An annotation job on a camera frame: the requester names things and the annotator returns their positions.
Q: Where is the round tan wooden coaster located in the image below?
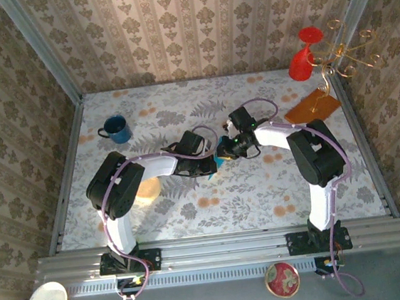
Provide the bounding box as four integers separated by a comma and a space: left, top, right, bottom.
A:
133, 177, 163, 203

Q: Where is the dark blue enamel mug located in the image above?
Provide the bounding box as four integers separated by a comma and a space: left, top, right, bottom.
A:
95, 113, 134, 147

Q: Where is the red plastic wine glass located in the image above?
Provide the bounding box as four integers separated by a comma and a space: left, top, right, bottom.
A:
283, 25, 329, 84

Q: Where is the red floral plate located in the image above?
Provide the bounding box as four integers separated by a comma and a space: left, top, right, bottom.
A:
262, 259, 302, 300

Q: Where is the gold wire cup stand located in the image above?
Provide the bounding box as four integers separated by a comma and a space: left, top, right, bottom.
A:
274, 14, 390, 128

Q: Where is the aluminium mounting rail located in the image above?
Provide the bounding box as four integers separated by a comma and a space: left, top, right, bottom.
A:
34, 214, 400, 284

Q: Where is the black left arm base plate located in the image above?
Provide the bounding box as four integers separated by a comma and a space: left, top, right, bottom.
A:
98, 247, 163, 277

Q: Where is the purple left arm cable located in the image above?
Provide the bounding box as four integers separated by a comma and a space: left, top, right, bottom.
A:
93, 123, 234, 300

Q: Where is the slotted grey cable duct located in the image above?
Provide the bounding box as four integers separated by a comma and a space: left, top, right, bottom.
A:
63, 254, 318, 299

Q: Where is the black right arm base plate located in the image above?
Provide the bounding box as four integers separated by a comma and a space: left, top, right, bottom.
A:
285, 225, 354, 256

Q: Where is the aluminium table side rail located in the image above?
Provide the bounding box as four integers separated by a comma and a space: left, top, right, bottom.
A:
33, 95, 100, 256
330, 66, 400, 223

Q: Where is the small circuit board with wires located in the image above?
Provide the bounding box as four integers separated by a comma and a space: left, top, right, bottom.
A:
314, 254, 347, 277
115, 274, 147, 292

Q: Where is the aluminium frame post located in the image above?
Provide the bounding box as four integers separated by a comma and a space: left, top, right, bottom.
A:
325, 0, 400, 78
0, 0, 85, 110

